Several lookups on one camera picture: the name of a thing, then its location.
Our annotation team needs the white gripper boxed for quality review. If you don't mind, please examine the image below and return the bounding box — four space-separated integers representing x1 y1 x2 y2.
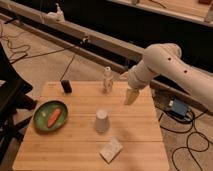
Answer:
119 64 157 105

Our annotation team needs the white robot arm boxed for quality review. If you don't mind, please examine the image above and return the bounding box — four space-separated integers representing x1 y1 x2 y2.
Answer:
121 43 213 113

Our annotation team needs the black eraser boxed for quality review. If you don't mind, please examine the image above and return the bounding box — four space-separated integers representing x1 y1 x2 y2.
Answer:
61 80 72 93

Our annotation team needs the clear plastic bottle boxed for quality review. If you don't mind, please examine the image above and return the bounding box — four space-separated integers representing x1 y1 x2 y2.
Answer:
103 67 113 93

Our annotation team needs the blue power box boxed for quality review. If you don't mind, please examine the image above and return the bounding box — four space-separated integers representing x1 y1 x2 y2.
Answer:
169 99 188 118

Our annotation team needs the white sponge block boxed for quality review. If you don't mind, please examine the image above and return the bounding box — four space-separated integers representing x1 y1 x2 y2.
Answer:
99 138 123 163

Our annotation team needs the orange carrot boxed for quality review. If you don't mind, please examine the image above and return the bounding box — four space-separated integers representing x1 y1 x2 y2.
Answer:
47 108 61 127

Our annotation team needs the green plate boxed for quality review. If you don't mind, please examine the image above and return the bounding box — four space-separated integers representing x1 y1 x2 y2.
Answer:
33 101 68 132

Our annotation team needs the black chair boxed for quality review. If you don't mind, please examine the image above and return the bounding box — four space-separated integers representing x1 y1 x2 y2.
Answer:
0 43 37 164

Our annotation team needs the white object on rail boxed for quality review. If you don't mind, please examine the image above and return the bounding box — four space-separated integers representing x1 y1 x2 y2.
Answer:
45 4 65 22

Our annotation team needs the black floor cable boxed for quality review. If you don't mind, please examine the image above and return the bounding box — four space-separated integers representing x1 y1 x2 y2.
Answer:
0 19 91 64

